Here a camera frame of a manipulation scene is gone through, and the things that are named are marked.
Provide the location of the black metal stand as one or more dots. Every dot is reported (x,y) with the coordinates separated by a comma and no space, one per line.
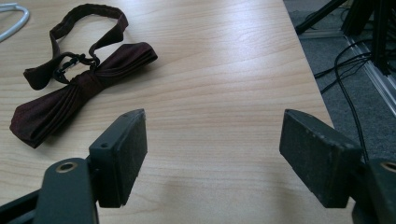
(358,21)

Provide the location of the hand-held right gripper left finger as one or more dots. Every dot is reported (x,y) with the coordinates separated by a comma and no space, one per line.
(120,161)

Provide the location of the aluminium floor rail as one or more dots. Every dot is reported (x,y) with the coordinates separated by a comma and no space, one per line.
(373,74)

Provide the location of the dark maroon bow tie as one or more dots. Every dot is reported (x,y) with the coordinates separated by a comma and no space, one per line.
(77,84)

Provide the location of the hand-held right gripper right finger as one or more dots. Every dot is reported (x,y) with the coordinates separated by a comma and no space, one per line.
(317,158)

